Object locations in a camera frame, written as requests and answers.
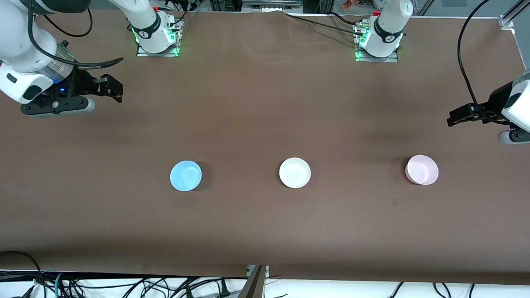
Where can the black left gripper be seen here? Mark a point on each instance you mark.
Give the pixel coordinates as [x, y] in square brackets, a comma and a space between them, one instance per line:
[494, 105]

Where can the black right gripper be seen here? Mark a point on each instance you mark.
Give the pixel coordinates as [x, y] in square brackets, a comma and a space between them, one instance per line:
[81, 82]

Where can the pink bowl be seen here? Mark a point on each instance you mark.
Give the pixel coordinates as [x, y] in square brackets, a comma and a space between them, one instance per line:
[422, 169]

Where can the light blue bowl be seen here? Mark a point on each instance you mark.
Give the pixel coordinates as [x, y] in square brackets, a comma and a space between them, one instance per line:
[186, 176]

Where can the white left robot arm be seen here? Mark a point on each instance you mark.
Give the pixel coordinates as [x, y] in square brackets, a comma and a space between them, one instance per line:
[387, 25]

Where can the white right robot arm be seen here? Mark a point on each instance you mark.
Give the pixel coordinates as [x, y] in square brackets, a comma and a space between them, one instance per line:
[25, 41]

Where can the white bowl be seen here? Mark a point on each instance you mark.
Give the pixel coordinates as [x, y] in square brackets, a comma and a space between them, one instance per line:
[295, 173]

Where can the brown table cover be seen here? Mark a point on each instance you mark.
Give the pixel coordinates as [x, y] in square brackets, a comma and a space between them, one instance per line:
[248, 227]

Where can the black power plug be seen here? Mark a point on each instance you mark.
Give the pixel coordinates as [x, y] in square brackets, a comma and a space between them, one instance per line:
[224, 289]

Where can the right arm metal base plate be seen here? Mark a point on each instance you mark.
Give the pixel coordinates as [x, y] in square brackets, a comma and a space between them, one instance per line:
[176, 51]

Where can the aluminium frame corner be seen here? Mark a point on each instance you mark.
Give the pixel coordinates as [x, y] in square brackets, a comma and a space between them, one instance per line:
[507, 20]

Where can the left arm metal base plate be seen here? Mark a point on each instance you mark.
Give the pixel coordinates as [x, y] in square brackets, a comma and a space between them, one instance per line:
[360, 58]

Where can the silver background rail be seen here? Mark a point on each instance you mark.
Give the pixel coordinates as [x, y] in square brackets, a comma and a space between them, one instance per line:
[271, 6]

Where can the aluminium profile post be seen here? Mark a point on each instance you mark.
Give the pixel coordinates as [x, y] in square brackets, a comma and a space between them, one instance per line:
[253, 285]

